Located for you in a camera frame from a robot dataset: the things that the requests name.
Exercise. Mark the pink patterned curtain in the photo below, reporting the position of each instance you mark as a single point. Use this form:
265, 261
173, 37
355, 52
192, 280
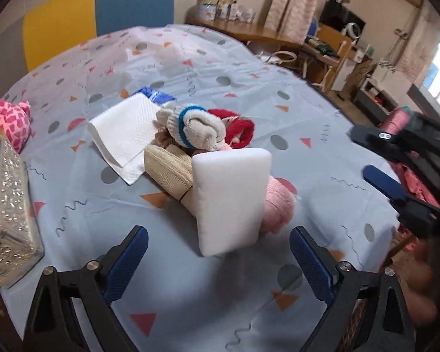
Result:
293, 3

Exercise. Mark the small printed box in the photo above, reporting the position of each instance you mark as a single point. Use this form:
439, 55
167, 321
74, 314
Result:
227, 8

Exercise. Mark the red fuzzy sock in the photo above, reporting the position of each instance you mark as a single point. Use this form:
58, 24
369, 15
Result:
242, 128

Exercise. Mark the white blue-striped sock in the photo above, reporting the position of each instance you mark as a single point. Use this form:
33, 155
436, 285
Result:
194, 126

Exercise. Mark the light blue patterned tablecloth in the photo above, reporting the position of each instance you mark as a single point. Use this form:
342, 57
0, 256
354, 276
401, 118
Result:
205, 66

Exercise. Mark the wooden desk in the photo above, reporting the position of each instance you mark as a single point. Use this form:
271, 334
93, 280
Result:
249, 31

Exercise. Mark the brown satin scrunchie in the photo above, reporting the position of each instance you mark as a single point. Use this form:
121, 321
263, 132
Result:
163, 137

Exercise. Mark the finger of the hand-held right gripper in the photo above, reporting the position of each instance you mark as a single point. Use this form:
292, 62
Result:
374, 139
383, 183

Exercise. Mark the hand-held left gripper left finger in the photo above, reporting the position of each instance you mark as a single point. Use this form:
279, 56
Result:
126, 260

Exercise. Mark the clear plastic container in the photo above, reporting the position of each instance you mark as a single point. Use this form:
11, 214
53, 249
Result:
247, 14

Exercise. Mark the white sponge block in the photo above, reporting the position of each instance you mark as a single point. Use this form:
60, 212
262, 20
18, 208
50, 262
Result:
231, 198

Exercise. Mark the white paper towel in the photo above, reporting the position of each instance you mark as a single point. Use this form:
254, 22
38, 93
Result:
124, 128

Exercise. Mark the blue chair back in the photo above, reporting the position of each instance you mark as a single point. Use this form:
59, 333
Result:
135, 3

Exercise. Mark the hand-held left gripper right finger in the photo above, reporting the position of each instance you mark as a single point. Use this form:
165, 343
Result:
311, 264

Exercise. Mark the yellow chair back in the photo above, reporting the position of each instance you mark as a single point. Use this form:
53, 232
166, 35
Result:
62, 25

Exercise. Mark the pink yarn ball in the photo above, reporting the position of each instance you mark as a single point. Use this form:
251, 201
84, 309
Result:
278, 205

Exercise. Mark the black monitor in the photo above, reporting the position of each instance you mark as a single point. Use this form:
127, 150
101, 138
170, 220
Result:
339, 14

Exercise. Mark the pink spotted plush toy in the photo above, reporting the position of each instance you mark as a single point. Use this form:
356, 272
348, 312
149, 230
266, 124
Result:
9, 121

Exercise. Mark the blue tissue packet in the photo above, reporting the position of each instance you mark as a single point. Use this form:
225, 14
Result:
157, 95

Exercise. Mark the silver embossed tissue box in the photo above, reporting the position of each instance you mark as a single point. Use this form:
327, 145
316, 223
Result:
7, 205

